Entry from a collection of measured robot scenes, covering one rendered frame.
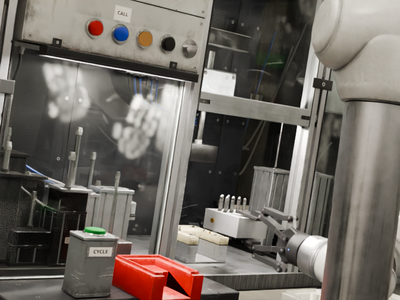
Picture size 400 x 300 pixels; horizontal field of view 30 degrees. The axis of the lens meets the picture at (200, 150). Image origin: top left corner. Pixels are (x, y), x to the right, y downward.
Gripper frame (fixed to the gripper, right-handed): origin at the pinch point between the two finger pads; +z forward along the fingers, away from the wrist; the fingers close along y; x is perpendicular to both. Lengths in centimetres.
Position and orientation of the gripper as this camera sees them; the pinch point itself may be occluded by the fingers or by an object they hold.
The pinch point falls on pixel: (248, 227)
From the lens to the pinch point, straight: 179.6
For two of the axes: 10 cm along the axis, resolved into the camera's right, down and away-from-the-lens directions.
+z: -6.0, -2.0, 7.7
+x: -7.7, -0.9, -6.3
